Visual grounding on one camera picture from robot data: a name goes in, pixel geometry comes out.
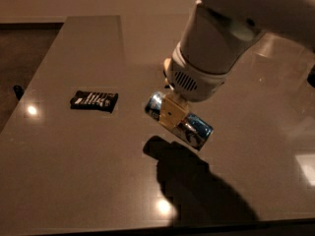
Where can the yellow sponge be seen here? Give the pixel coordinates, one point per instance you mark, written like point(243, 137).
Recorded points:
point(167, 65)

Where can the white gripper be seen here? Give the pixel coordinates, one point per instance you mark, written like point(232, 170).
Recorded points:
point(193, 83)

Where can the small black object at table edge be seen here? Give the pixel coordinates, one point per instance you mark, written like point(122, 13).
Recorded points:
point(19, 91)

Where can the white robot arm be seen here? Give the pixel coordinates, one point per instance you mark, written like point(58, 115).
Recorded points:
point(217, 34)

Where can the blue silver redbull can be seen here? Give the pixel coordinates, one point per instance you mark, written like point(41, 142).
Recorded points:
point(192, 129)

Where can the black snack bar wrapper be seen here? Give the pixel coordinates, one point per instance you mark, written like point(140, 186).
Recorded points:
point(93, 100)

